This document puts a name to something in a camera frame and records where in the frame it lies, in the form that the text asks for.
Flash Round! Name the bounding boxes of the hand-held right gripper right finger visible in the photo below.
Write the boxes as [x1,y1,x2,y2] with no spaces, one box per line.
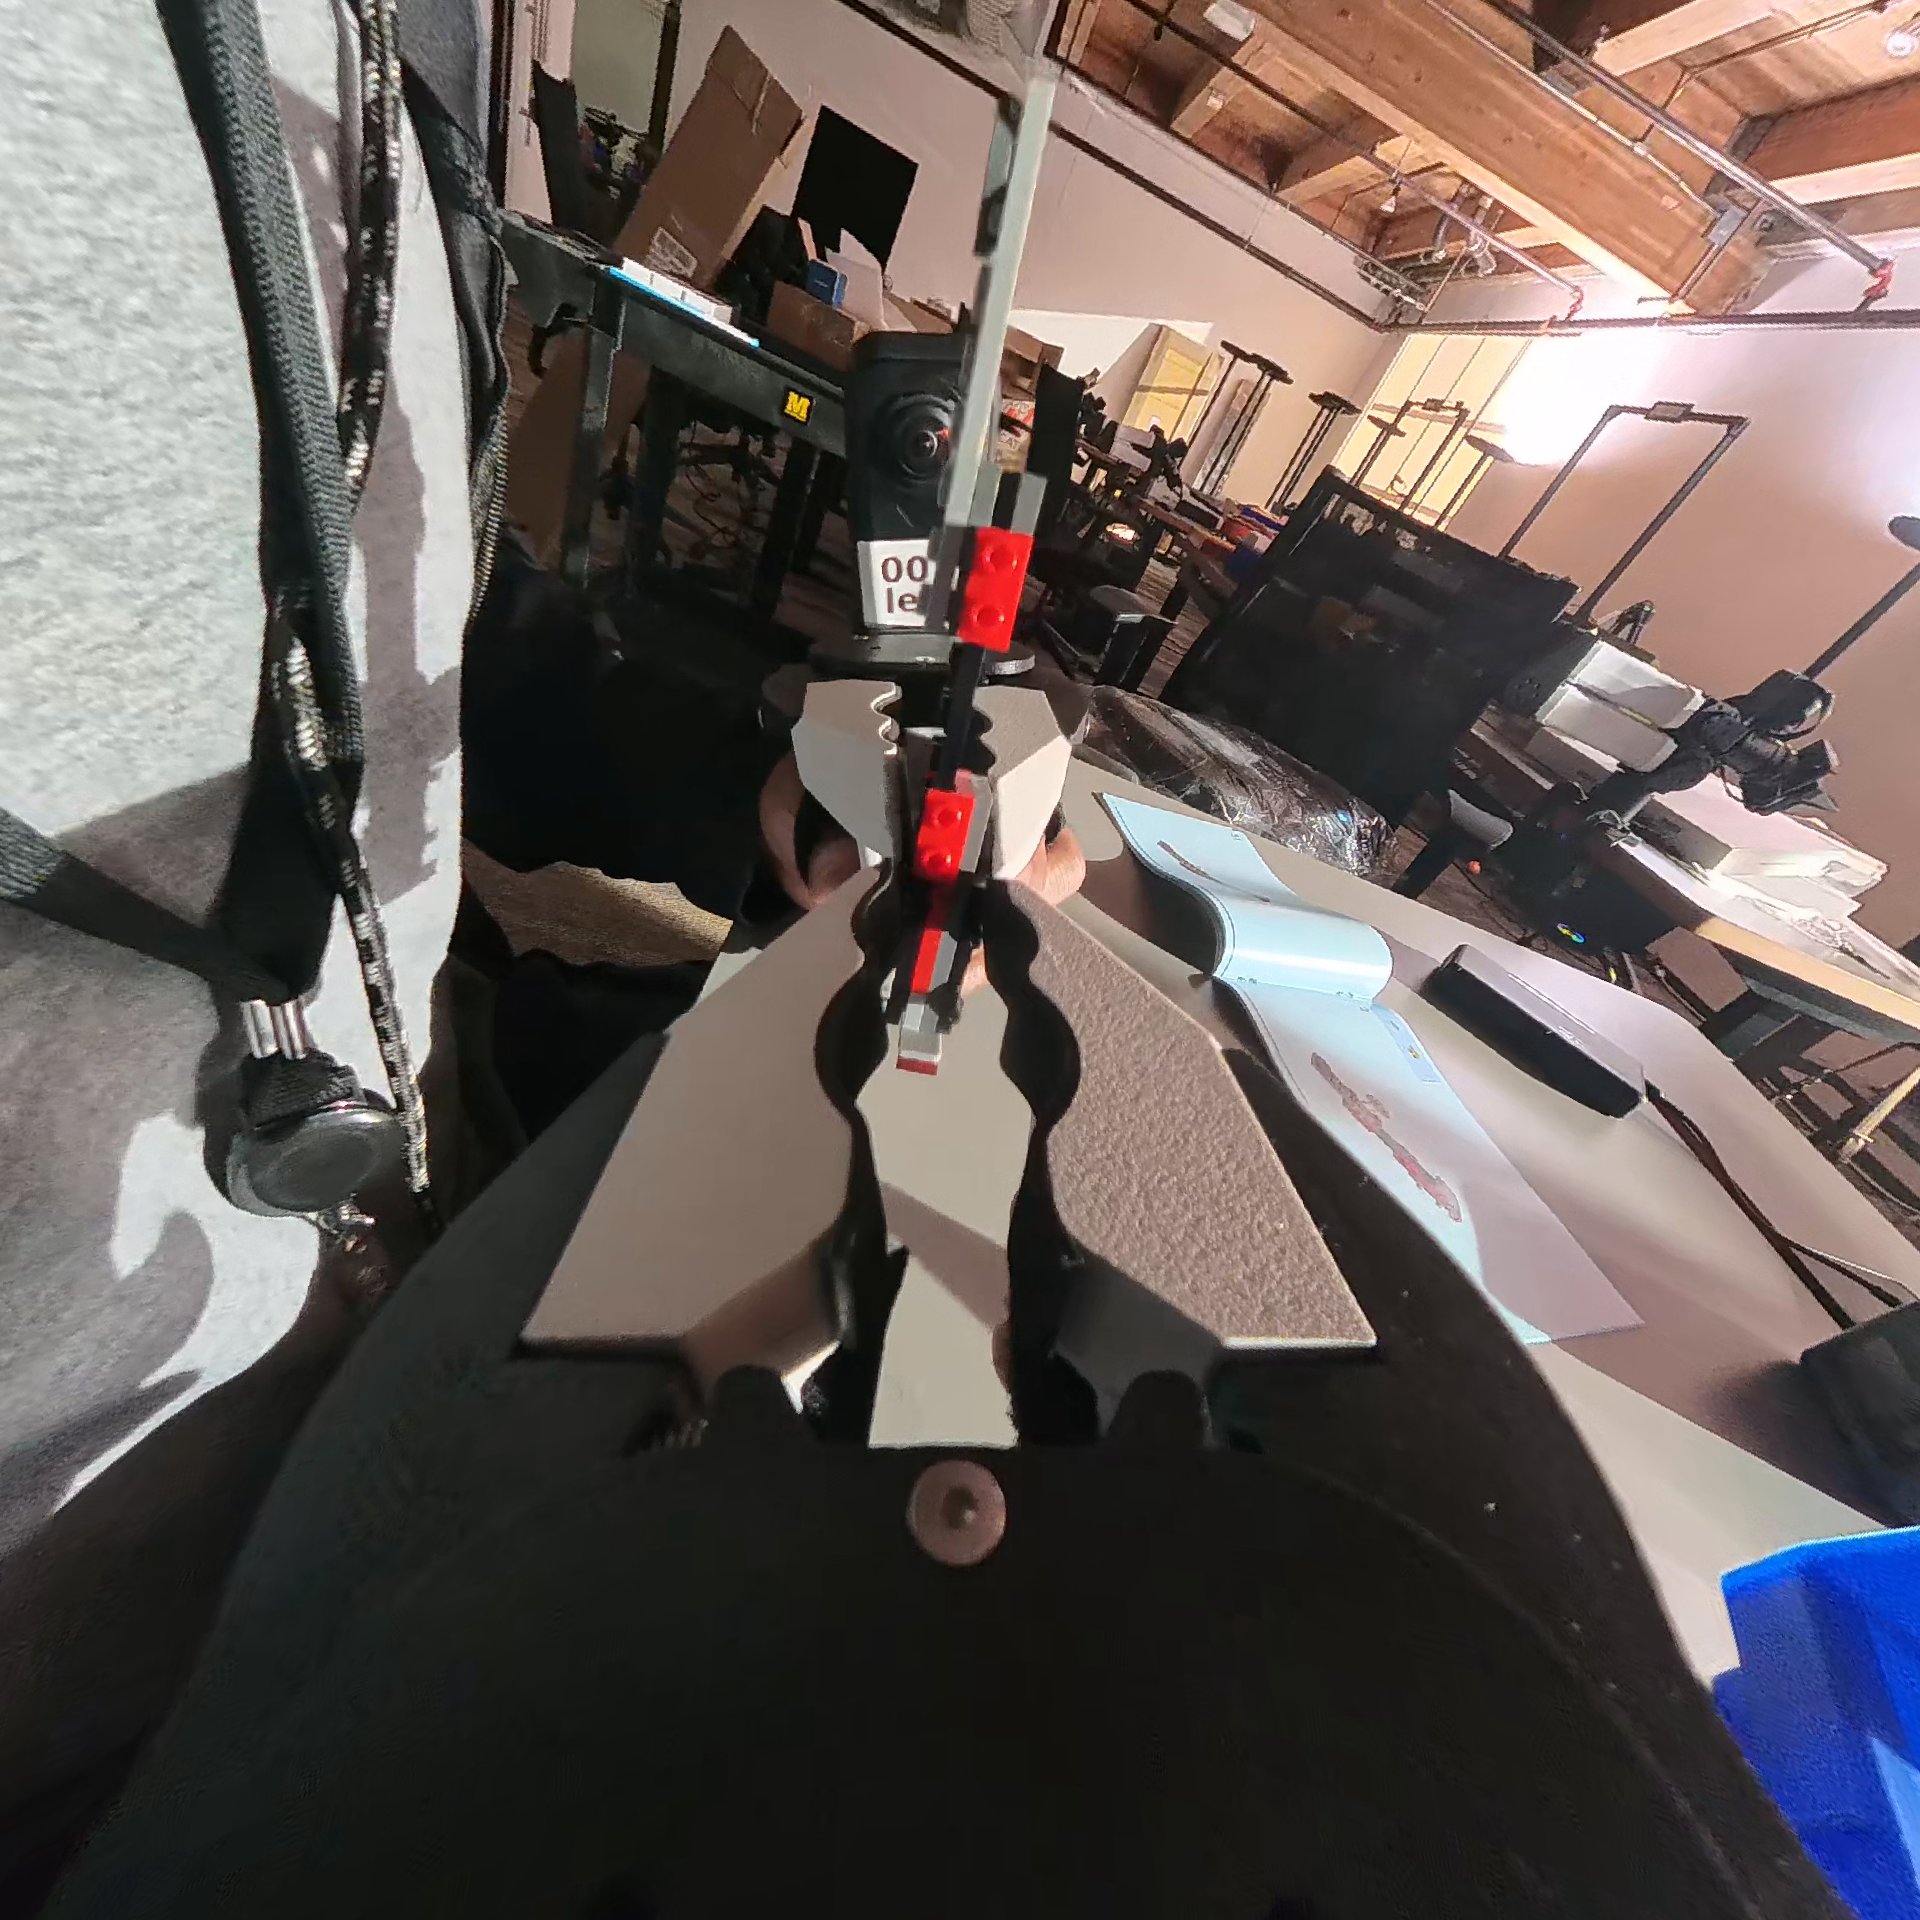
[989,882,1378,1434]

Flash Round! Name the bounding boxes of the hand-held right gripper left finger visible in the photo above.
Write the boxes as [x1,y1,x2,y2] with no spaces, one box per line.
[516,867,902,1405]

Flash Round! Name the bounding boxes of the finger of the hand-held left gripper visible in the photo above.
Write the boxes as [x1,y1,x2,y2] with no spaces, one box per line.
[967,679,1100,887]
[785,675,920,875]

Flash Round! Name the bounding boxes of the red grey toy brick model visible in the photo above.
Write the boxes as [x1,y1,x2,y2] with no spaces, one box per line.
[892,72,1063,1080]

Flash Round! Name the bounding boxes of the person's left forearm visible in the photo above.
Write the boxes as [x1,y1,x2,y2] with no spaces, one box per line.
[455,546,818,941]

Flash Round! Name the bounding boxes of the grey desk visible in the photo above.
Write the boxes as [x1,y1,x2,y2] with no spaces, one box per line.
[697,750,1920,1689]

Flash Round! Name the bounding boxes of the person's left hand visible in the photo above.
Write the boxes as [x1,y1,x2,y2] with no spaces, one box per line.
[753,750,1094,999]

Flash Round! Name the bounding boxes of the black workbench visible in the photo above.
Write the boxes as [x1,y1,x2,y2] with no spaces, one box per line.
[497,211,858,609]

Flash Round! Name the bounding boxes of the black monitor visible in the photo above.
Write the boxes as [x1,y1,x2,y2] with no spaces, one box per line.
[790,109,920,271]

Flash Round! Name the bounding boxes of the light blue instruction booklet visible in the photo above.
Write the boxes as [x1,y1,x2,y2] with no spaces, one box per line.
[1100,791,1647,1346]

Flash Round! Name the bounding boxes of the yellow panel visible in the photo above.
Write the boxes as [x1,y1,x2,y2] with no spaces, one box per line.
[1124,322,1215,437]

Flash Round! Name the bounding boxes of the person's tan trousers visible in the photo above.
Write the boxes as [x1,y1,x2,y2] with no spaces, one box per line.
[456,840,741,976]

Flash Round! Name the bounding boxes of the large cardboard box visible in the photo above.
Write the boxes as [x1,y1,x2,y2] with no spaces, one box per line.
[607,25,816,296]

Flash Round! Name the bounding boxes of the black mesh chair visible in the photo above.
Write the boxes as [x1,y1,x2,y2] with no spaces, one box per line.
[1160,464,1580,825]

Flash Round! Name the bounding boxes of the black flat device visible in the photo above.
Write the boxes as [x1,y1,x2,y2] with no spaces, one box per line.
[1421,943,1647,1123]

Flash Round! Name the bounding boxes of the black badge reel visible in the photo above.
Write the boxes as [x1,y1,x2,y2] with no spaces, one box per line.
[224,994,405,1222]

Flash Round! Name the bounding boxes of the wooden top table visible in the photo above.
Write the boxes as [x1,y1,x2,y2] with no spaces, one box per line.
[1462,721,1920,1053]

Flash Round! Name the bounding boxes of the dark grey box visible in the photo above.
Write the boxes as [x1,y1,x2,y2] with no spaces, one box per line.
[1797,1304,1920,1521]

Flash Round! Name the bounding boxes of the person's grey shirt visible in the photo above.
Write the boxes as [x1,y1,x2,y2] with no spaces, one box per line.
[0,0,484,1526]

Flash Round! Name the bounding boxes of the blue plastic bin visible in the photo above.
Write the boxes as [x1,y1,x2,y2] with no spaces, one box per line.
[1714,1526,1920,1920]

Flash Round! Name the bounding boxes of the black floor lamp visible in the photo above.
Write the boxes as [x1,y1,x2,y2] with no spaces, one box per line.
[1799,514,1920,685]

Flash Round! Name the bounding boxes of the black white braided cord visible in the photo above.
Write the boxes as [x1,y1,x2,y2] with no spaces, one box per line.
[262,0,440,1240]

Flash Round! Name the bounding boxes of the black cable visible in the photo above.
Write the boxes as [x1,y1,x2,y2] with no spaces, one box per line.
[1640,1093,1870,1335]

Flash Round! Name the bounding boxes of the black lanyard strap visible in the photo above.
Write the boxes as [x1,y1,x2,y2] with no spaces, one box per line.
[0,0,377,1011]

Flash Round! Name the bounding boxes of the black metal frame stand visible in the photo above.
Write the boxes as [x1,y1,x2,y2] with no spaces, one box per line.
[1497,403,1753,640]

